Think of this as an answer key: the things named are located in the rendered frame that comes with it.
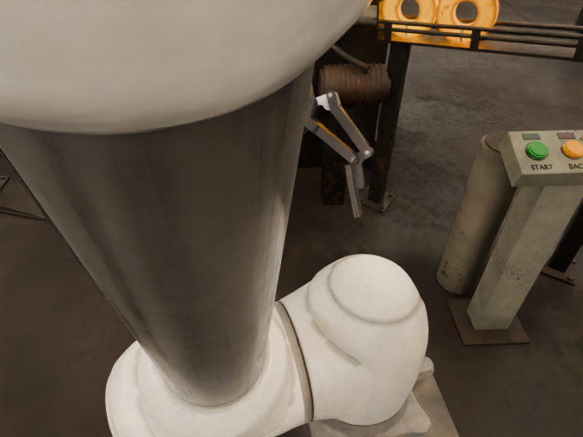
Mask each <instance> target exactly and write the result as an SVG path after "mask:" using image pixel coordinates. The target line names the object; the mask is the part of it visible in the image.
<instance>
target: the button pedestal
mask: <svg viewBox="0 0 583 437"><path fill-rule="evenodd" d="M572 132H573V133H574V135H575V137H576V139H559V138H558V135H557V133H572ZM537 133H539V135H540V140H523V137H522V135H521V134H537ZM569 140H575V141H578V142H579V143H580V144H581V145H582V146H583V130H556V131H520V132H507V134H506V135H505V137H504V138H503V139H502V141H501V143H500V144H499V148H500V152H501V157H502V159H503V162H504V165H505V167H506V170H507V173H508V177H509V180H510V183H511V186H512V187H518V186H521V189H520V191H519V194H518V196H517V198H516V200H515V202H514V205H513V207H512V210H511V212H510V213H509V215H508V219H507V221H506V224H505V225H504V227H503V229H502V232H501V235H500V237H499V239H498V241H497V243H496V245H495V248H494V250H493V252H492V255H491V257H490V259H489V261H488V264H487V266H486V269H485V271H484V272H483V274H482V277H481V280H480V282H479V284H478V286H477V288H476V290H475V294H474V295H473V297H472V298H463V299H447V304H448V307H449V310H450V312H451V315H452V317H453V319H454V322H455V326H456V328H457V331H458V333H459V336H460V338H461V340H462V344H463V346H483V345H504V344H526V343H530V341H529V340H528V338H527V335H526V333H525V331H524V329H523V328H522V326H521V323H520V321H519V319H518V317H517V315H516V313H517V311H518V310H519V308H520V307H521V305H522V303H523V301H524V299H525V298H526V296H527V294H528V292H529V291H530V289H531V287H532V286H533V284H534V281H535V280H536V278H537V277H538V275H539V274H540V271H541V269H542V268H543V266H544V264H545V263H546V261H547V259H548V257H549V256H550V254H551V252H552V250H553V249H554V247H555V246H556V244H557V242H558V240H559V239H560V236H561V234H562V233H563V231H564V230H565V228H566V227H567V224H568V222H569V221H570V219H571V217H572V216H573V214H574V212H575V210H576V209H577V207H578V205H579V203H580V201H581V200H582V198H583V154H582V155H581V156H580V157H579V158H572V157H570V156H568V155H566V154H565V153H564V151H563V145H564V144H565V143H566V142H567V141H569ZM533 141H539V142H541V143H543V144H545V145H546V146H547V148H548V154H547V156H546V157H545V158H543V159H536V158H534V157H532V156H531V155H530V154H529V153H528V152H527V146H528V145H529V144H530V143H531V142H533Z"/></svg>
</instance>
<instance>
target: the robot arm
mask: <svg viewBox="0 0 583 437"><path fill-rule="evenodd" d="M371 1H372V0H0V155H1V157H2V158H3V160H4V161H5V163H6V164H7V165H8V167H9V168H10V170H11V171H12V172H13V173H14V174H15V176H16V178H17V179H18V180H19V182H20V183H21V184H22V186H23V188H24V189H25V190H26V192H27V193H28V195H29V196H30V197H31V198H32V199H33V201H34V202H35V204H36V205H37V207H38V208H39V210H40V211H41V212H42V214H43V215H44V217H45V218H46V219H47V220H48V221H49V223H50V224H51V226H52V227H53V229H54V230H55V231H56V233H57V235H58V236H59V237H60V239H61V240H62V241H63V243H64V244H65V245H66V246H67V248H68V249H69V251H70V252H71V254H72V255H73V256H74V258H75V260H76V261H77V262H78V264H79V265H80V266H81V267H82V269H83V270H84V271H85V273H86V274H87V276H88V277H89V279H90V280H91V281H92V283H93V284H94V286H95V287H96V289H98V291H99V292H100V293H101V295H102V296H103V298H104V299H105V301H106V302H107V303H108V300H109V302H110V303H111V305H112V306H113V307H114V309H115V311H116V312H117V313H118V315H119V316H120V318H121V320H122V321H123V322H124V323H125V324H126V326H127V327H128V329H129V330H130V332H131V333H132V334H133V336H134V338H135V339H136V341H135V342H134V343H133V344H132V345H131V346H130V347H129V348H128V349H127V350H126V351H125V352H124V353H123V354H122V355H121V357H120V358H119V359H118V360H117V361H116V363H115V365H114V366H113V368H112V371H111V374H110V376H109V378H108V382H107V386H106V410H107V417H108V424H109V427H110V430H111V433H112V435H113V437H275V436H278V435H280V434H283V433H285V432H287V431H289V430H291V429H293V428H295V427H298V426H300V425H303V424H305V423H307V425H308V428H309V430H310V434H311V437H423V436H426V435H427V434H428V433H429V430H430V429H431V421H430V418H429V417H428V415H427V414H426V413H425V412H424V411H423V409H422V408H421V407H420V405H419V404H418V402H417V401H416V398H415V396H414V395H413V393H412V391H411V390H412V388H413V386H414V384H415V382H419V381H420V380H422V379H424V378H426V377H428V376H430V375H432V374H433V373H434V371H435V370H434V368H433V367H434V364H433V362H432V361H431V360H430V358H428V357H425V352H426V348H427V344H428V333H429V326H428V318H427V312H426V309H425V304H424V302H423V300H422V299H421V298H420V295H419V293H418V291H417V289H416V287H415V285H414V284H413V282H412V280H411V279H410V278H409V276H408V275H407V273H406V272H405V271H404V270H403V269H402V268H401V267H400V266H398V265H397V264H395V263H393V262H391V261H389V260H388V259H386V258H381V257H379V256H374V255H369V254H357V255H351V256H348V257H344V258H341V259H339V260H337V261H335V262H333V263H331V264H329V265H327V266H326V267H324V268H323V269H322V270H321V271H319V272H318V273H317V274H316V275H315V277H314V278H313V279H312V280H311V281H310V282H309V283H308V284H305V285H304V286H302V287H301V288H299V289H297V290H295V291H294V292H292V293H291V294H289V295H288V296H286V297H284V298H282V299H280V300H278V301H277V302H274V300H275V295H276V289H277V284H278V275H279V270H280V265H281V259H282V254H283V249H284V243H285V234H286V228H287V224H288V218H289V213H290V208H291V202H292V193H293V187H294V182H295V178H296V172H297V167H298V157H299V152H300V147H301V141H302V136H303V134H305V133H306V132H307V131H308V130H310V131H312V132H313V133H314V134H315V135H317V136H318V137H319V138H320V139H322V140H323V141H324V142H325V143H327V144H328V145H329V146H330V147H332V148H333V149H334V150H335V151H336V152H338V153H339V154H340V155H341V156H343V157H344V158H345V159H346V160H348V161H349V162H350V164H349V165H346V166H344V168H345V172H346V178H347V182H348V187H349V192H350V202H351V206H352V211H353V216H354V218H360V216H361V215H362V214H363V212H362V207H361V201H360V197H359V191H358V189H361V188H364V185H365V181H364V172H363V167H362V164H363V161H364V160H366V159H368V158H369V157H370V156H372V155H373V154H374V149H373V148H372V147H371V145H370V144H369V142H368V141H367V140H366V139H365V138H364V136H363V135H362V134H361V132H360V131H359V130H358V128H357V127H356V125H355V124H354V123H353V121H352V120H351V118H350V117H349V115H347V113H346V112H345V111H344V109H343V108H342V105H341V101H340V99H339V96H338V93H336V92H334V91H332V90H329V91H328V92H327V93H326V94H325V95H321V96H319V97H316V96H315V95H314V93H313V88H312V83H311V80H312V76H313V70H314V65H315V61H316V60H317V59H318V58H319V57H321V56H322V55H323V54H324V53H325V52H326V51H328V50H329V48H330V47H331V46H332V45H333V44H334V43H335V42H336V41H337V40H338V39H339V38H340V37H341V36H342V35H343V34H344V33H345V32H346V31H347V30H348V29H349V28H350V27H351V26H352V25H353V24H354V23H355V22H356V21H357V20H358V18H359V17H360V16H361V15H362V14H363V13H364V12H365V10H366V9H367V8H368V6H369V5H370V3H371ZM320 105H323V106H324V108H325V109H326V110H330V111H331V112H332V113H333V115H334V116H335V118H336V119H337V121H338V122H339V123H340V125H341V126H342V127H343V129H344V130H345V132H346V133H347V134H348V135H349V136H350V138H351V139H352V141H353V142H354V143H355V145H356V146H357V148H358V149H359V150H360V152H359V153H356V152H354V151H353V150H352V149H351V148H350V147H348V146H347V145H346V144H345V143H343V142H342V141H341V140H340V139H339V138H338V137H337V136H336V135H334V134H333V133H332V132H330V131H329V130H328V129H327V128H326V127H324V125H323V124H321V123H320V122H319V121H318V120H316V119H315V116H316V113H317V111H318V109H319V106H320ZM102 292H103V294H104V295H105V296H104V295H103V294H102Z"/></svg>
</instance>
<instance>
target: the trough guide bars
mask: <svg viewBox="0 0 583 437"><path fill-rule="evenodd" d="M403 16H404V17H405V18H407V19H417V17H418V15H405V14H403ZM457 19H458V20H459V21H460V22H461V23H472V22H474V21H475V20H476V19H470V18H457ZM378 22H379V23H383V24H384V27H383V26H379V27H378V30H381V31H384V39H383V42H386V43H391V37H392V32H401V33H411V34H421V35H432V36H451V37H460V38H471V40H470V45H469V51H474V52H477V50H478V48H479V42H480V40H482V41H485V40H491V41H501V42H521V43H531V44H541V45H551V46H561V47H571V48H576V50H575V53H574V56H573V62H583V26H575V25H562V24H549V23H523V22H509V21H495V24H494V25H500V26H512V27H524V28H536V29H561V30H573V31H582V34H575V33H564V32H552V31H539V30H528V29H505V28H493V27H481V26H469V25H457V24H446V23H422V22H411V21H398V20H387V19H379V21H378ZM392 24H395V25H406V26H416V27H428V28H434V29H438V28H439V29H460V30H472V34H468V33H457V32H447V31H435V30H425V29H405V28H393V27H392ZM482 31H483V32H488V33H499V34H510V35H522V36H543V37H554V38H565V39H576V40H579V41H578V42H563V41H553V40H542V39H531V38H520V37H510V36H490V35H481V32H482Z"/></svg>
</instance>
